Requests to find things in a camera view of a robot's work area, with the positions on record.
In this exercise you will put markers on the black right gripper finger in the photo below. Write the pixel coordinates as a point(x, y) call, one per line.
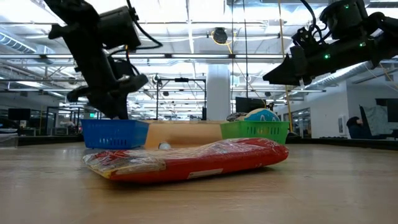
point(289, 83)
point(284, 73)

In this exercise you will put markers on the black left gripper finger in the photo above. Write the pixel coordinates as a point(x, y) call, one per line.
point(107, 109)
point(122, 110)

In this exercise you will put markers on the toy donut with blue icing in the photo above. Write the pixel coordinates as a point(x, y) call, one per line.
point(261, 115)

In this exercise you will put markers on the red snack packet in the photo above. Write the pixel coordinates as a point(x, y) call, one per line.
point(202, 161)

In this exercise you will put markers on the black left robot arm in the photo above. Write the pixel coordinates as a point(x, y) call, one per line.
point(77, 18)

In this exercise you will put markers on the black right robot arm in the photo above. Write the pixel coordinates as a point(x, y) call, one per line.
point(382, 34)

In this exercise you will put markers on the blue plastic basket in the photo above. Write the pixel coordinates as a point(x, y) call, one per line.
point(115, 133)

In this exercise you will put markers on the black desk monitor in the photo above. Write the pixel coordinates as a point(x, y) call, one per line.
point(248, 105)

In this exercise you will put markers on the green plastic basket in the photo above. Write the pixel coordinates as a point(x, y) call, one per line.
point(255, 130)

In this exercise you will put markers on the orange plastic tray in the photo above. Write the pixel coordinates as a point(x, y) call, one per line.
point(183, 133)

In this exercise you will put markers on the person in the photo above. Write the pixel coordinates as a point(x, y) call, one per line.
point(354, 126)

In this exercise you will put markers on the small black background monitor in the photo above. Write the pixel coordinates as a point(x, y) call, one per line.
point(18, 114)

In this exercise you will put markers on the clear plastic container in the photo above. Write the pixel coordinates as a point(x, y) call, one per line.
point(9, 138)

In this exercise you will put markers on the silver ceiling duct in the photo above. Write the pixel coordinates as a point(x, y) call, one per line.
point(14, 43)
point(335, 77)

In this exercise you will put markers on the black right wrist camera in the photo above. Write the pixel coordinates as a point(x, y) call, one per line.
point(306, 39)

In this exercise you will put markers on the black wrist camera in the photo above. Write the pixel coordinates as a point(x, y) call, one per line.
point(306, 39)
point(130, 82)

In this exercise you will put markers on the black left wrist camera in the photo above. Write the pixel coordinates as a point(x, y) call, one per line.
point(130, 82)

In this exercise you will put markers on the black background rig frame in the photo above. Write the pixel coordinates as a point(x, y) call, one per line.
point(157, 99)

